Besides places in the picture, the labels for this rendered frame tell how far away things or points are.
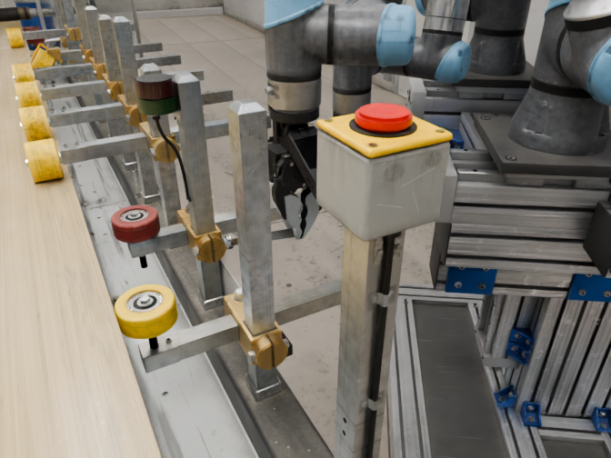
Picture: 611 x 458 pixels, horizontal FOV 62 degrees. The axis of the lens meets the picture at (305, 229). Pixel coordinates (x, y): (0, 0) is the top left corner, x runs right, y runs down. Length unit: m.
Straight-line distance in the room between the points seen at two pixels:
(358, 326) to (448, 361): 1.22
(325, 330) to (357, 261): 1.61
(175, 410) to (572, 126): 0.79
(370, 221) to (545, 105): 0.57
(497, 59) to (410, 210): 0.99
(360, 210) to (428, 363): 1.30
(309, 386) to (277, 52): 1.32
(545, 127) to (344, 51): 0.36
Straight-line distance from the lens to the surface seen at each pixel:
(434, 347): 1.68
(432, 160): 0.36
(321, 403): 1.76
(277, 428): 0.81
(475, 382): 1.61
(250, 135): 0.60
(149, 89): 0.80
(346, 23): 0.68
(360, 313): 0.43
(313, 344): 1.95
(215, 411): 0.95
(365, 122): 0.35
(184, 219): 0.98
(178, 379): 1.01
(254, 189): 0.63
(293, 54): 0.68
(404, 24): 0.68
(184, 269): 1.14
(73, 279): 0.82
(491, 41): 1.34
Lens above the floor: 1.34
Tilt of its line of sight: 31 degrees down
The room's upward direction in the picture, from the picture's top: straight up
